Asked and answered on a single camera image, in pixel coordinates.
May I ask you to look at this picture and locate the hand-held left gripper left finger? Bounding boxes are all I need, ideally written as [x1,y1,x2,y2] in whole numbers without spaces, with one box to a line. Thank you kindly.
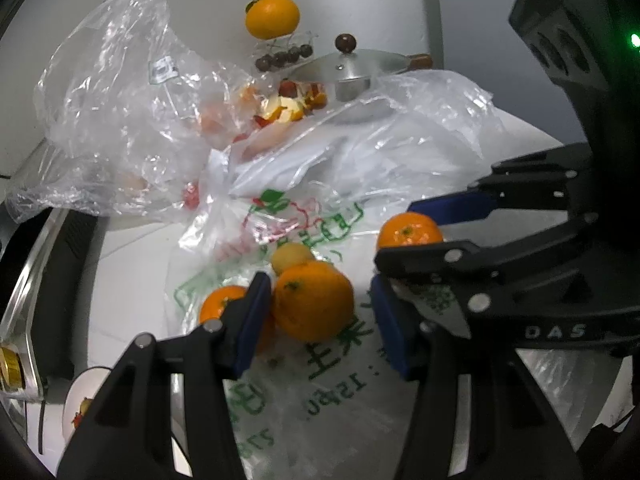
[57,271,273,480]

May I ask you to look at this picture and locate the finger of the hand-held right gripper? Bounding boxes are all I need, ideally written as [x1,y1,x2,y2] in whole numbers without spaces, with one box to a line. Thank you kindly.
[407,144,598,228]
[374,212,598,311]

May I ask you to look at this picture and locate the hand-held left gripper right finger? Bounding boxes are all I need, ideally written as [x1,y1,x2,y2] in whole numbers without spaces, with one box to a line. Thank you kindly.
[370,275,583,480]

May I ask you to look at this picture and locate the small mandarin orange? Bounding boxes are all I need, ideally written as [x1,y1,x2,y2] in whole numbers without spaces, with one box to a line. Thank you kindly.
[377,211,445,250]

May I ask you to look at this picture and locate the large mandarin orange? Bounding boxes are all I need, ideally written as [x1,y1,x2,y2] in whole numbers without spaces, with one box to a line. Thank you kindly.
[272,260,355,343]

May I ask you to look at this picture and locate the white printed plastic bag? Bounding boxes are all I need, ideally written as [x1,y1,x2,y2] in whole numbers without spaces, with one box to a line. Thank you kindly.
[170,69,623,480]

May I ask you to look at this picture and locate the white round plate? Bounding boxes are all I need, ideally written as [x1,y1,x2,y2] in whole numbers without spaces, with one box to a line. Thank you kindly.
[61,365,116,446]

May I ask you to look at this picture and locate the small yellow fruit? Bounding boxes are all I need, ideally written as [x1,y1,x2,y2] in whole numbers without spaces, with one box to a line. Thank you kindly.
[271,241,316,276]

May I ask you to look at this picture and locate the orange peel pieces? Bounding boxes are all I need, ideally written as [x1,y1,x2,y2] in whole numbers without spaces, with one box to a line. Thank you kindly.
[257,92,307,126]

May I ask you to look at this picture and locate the stainless steel induction cooker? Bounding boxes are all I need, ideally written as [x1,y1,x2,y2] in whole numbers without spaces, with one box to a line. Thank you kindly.
[0,205,108,401]

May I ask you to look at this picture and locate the clear plastic bag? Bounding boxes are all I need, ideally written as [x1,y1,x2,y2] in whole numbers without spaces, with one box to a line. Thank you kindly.
[7,0,261,223]

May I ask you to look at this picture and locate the orange with leaf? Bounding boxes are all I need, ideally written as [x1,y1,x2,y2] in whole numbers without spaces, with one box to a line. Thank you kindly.
[245,0,301,41]

